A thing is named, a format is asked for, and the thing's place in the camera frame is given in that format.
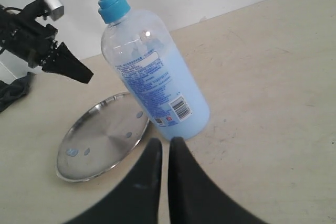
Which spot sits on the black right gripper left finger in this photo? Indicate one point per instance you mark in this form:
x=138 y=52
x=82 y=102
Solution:
x=136 y=198

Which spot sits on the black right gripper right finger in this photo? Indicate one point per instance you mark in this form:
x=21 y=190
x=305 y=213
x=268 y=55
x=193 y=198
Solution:
x=194 y=197

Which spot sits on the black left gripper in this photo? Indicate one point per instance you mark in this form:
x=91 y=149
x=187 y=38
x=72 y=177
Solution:
x=35 y=43

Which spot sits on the blue soap pump bottle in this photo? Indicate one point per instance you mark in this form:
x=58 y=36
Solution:
x=139 y=47

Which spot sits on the dark grey cloth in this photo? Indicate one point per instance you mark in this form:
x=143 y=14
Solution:
x=16 y=90

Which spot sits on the round stainless steel plate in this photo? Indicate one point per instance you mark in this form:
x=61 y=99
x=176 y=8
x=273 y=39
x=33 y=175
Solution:
x=101 y=138

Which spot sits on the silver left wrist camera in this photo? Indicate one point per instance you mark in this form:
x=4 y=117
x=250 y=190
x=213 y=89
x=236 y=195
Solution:
x=54 y=9

